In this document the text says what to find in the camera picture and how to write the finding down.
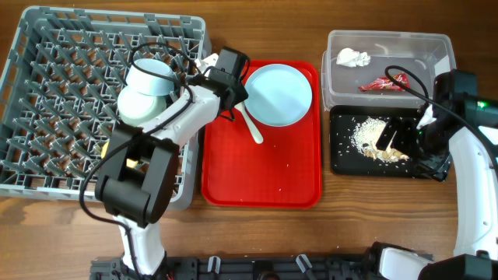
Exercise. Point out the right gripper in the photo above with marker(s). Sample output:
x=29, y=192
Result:
x=405, y=128

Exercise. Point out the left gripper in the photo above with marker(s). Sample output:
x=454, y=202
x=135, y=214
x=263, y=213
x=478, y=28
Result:
x=242, y=90

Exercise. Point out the rice and peanut shells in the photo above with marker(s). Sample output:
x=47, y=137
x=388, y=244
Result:
x=365, y=136

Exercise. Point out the red snack wrapper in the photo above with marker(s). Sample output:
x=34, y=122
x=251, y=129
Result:
x=384, y=83

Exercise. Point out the white plastic spoon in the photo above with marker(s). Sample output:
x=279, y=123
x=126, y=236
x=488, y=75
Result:
x=255, y=133

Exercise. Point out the light blue bowl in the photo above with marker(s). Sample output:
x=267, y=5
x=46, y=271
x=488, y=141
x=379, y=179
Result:
x=152, y=84

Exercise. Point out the white tissue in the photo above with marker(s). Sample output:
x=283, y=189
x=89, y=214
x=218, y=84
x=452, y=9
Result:
x=350, y=58

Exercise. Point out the light green bowl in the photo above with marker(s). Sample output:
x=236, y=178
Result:
x=136, y=108

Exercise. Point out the yellow plastic cup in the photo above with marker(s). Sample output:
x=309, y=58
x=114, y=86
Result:
x=104, y=148

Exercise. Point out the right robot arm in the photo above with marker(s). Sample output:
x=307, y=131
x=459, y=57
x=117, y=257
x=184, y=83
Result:
x=459, y=127

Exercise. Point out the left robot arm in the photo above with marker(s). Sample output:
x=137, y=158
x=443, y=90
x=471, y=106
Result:
x=136, y=176

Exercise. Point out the black waste tray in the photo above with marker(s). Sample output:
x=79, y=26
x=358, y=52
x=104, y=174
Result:
x=347, y=159

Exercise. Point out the grey dishwasher rack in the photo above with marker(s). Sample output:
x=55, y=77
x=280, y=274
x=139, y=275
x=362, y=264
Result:
x=60, y=84

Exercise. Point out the light blue plate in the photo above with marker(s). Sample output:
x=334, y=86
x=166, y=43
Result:
x=278, y=95

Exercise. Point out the red plastic tray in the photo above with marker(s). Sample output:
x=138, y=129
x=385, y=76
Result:
x=284, y=171

